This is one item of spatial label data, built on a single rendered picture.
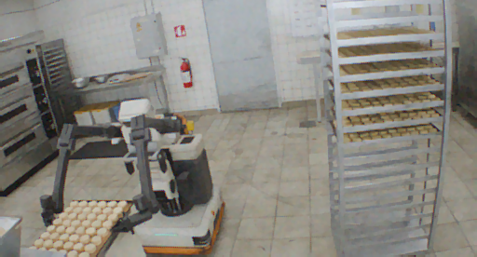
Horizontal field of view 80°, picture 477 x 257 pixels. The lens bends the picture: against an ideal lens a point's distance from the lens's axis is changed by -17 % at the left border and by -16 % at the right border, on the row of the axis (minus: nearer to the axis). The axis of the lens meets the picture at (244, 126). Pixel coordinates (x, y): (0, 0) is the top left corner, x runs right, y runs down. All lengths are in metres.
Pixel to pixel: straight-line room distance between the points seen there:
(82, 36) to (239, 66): 3.00
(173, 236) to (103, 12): 4.60
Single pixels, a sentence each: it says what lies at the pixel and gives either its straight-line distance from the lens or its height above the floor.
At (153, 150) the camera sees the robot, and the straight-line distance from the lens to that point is 2.29.
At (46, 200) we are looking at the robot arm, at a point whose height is 0.98.
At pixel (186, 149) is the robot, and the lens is 2.53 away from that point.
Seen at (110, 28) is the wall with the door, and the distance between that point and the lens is 6.29.
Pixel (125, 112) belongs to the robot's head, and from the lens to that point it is 2.24.
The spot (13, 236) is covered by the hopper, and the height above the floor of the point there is 1.29.
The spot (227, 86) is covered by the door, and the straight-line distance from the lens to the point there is 5.71.
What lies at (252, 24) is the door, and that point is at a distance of 5.47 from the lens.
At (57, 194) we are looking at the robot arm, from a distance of 2.00.
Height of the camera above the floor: 1.73
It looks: 20 degrees down
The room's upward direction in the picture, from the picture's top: 9 degrees counter-clockwise
